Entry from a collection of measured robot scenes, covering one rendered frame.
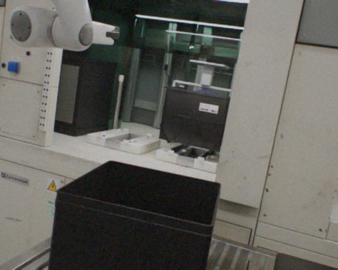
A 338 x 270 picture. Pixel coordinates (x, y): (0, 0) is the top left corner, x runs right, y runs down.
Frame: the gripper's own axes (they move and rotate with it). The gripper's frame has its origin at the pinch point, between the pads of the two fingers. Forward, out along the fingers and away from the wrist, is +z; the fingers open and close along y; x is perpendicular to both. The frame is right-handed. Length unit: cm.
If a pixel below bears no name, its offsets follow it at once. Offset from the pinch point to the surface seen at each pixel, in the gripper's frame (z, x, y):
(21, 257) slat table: -43, -42, 15
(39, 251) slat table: -39, -43, 16
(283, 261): -24, -32, 61
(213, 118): 22.1, -21.8, 26.5
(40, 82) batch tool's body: -3.5, -18.9, -22.6
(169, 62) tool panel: 82, -15, -23
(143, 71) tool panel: 85, -23, -39
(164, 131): 18.9, -29.9, 11.4
